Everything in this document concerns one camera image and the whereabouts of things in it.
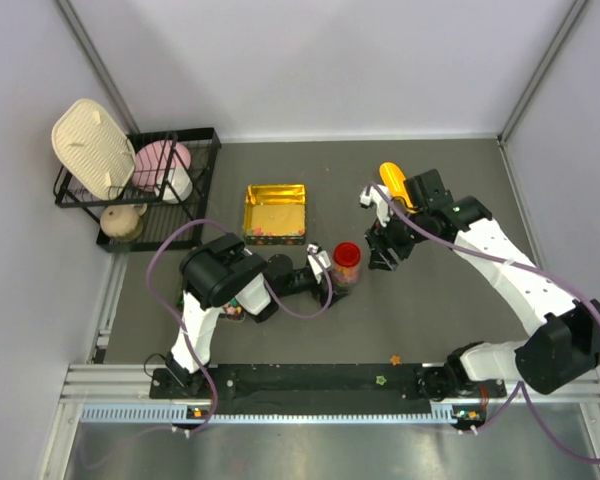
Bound clear plastic cup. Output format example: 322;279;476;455
330;264;360;294

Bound red round lid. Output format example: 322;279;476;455
333;242;361;268

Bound orange plastic scoop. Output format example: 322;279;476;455
379;162;418;214

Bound green tin translucent star candies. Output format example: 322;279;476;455
243;184;307;246

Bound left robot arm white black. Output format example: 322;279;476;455
165;234;339;392

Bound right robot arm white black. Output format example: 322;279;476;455
359;162;600;395

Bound tin with opaque star candies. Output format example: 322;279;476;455
176;293;246;322

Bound white cup in rack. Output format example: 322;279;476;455
154;168;193;204

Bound beige round bowl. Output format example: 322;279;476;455
100;204;148;243

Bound pink bowl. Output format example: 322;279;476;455
132;140;191;192

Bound beige ribbed tray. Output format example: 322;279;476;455
51;98;135;200

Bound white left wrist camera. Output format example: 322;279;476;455
307;243;332;284

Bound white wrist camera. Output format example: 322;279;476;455
359;185;391;227
307;243;332;284

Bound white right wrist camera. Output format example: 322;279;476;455
359;185;391;227

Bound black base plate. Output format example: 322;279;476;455
149;363;506;414

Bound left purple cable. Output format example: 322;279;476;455
145;218;336;436

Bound purple cable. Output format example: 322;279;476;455
367;182;600;466
145;218;336;436

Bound black wire dish rack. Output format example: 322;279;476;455
53;127;221;253

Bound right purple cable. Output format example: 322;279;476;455
367;182;600;466

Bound grey slotted cable duct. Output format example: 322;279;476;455
80;404;484;425

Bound aluminium frame rail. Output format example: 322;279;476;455
41;245;600;479

